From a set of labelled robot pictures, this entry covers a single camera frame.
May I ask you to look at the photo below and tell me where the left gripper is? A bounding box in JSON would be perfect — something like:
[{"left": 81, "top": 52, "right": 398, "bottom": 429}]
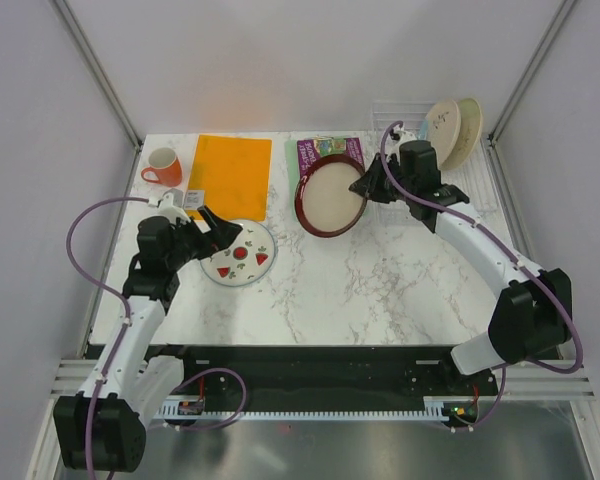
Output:
[{"left": 165, "top": 205, "right": 241, "bottom": 270}]

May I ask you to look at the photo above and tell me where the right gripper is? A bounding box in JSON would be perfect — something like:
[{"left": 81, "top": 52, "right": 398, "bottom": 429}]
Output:
[{"left": 351, "top": 151, "right": 415, "bottom": 203}]

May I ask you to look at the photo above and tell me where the white plate with red fruit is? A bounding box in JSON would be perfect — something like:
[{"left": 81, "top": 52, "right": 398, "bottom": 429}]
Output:
[{"left": 201, "top": 219, "right": 277, "bottom": 287}]

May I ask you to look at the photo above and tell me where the dark red rimmed plate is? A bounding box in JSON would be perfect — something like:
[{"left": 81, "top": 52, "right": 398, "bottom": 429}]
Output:
[{"left": 293, "top": 154, "right": 366, "bottom": 238}]

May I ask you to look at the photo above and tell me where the cream and blue plate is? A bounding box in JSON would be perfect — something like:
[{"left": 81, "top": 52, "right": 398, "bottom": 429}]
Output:
[{"left": 419, "top": 100, "right": 461, "bottom": 168}]

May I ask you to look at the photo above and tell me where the cream and green plate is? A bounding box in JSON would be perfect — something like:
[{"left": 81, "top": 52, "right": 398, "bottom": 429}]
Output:
[{"left": 444, "top": 98, "right": 484, "bottom": 170}]

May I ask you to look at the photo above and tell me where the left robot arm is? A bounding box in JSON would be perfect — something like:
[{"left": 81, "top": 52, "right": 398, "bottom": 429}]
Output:
[{"left": 53, "top": 206, "right": 243, "bottom": 478}]

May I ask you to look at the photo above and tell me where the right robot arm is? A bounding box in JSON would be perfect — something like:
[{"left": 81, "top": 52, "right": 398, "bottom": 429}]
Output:
[{"left": 349, "top": 140, "right": 583, "bottom": 394}]

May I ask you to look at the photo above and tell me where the orange cutting mat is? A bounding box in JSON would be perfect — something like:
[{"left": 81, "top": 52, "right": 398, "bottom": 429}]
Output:
[{"left": 184, "top": 135, "right": 272, "bottom": 222}]

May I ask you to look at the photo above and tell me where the purple children's book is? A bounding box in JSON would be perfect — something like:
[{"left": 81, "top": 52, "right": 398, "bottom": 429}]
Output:
[{"left": 296, "top": 137, "right": 364, "bottom": 176}]

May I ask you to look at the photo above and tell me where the green cutting mat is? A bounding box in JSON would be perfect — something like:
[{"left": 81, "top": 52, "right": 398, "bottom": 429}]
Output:
[{"left": 285, "top": 136, "right": 343, "bottom": 214}]

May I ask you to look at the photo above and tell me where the orange mug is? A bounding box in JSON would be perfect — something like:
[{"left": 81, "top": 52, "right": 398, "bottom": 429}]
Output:
[{"left": 141, "top": 147, "right": 183, "bottom": 187}]

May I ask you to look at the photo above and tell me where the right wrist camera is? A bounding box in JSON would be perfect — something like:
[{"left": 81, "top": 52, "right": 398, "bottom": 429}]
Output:
[{"left": 385, "top": 127, "right": 417, "bottom": 158}]

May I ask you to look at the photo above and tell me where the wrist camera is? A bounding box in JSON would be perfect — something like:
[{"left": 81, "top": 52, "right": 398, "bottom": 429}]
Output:
[
  {"left": 385, "top": 127, "right": 417, "bottom": 158},
  {"left": 148, "top": 188, "right": 190, "bottom": 223}
]

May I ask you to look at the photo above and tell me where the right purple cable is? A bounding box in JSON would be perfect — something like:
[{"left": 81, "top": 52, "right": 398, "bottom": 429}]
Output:
[{"left": 378, "top": 121, "right": 585, "bottom": 434}]

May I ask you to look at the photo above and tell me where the purple cable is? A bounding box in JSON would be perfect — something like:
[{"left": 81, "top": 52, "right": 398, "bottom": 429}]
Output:
[
  {"left": 378, "top": 121, "right": 585, "bottom": 434},
  {"left": 65, "top": 196, "right": 154, "bottom": 474}
]

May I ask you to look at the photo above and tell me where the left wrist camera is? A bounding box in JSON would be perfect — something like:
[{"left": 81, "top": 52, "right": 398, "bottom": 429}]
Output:
[{"left": 148, "top": 188, "right": 190, "bottom": 223}]

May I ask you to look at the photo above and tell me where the white wire dish rack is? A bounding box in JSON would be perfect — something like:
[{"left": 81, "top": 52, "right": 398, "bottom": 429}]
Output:
[{"left": 363, "top": 98, "right": 498, "bottom": 226}]

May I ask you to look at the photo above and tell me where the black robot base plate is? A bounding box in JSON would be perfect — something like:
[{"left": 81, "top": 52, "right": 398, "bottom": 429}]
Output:
[{"left": 148, "top": 345, "right": 498, "bottom": 411}]

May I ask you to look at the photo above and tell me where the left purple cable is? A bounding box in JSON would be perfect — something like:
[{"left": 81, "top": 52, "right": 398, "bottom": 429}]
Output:
[{"left": 65, "top": 196, "right": 154, "bottom": 474}]

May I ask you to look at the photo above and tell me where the white slotted cable duct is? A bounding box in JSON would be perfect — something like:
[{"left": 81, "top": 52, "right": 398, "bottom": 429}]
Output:
[{"left": 152, "top": 395, "right": 476, "bottom": 423}]

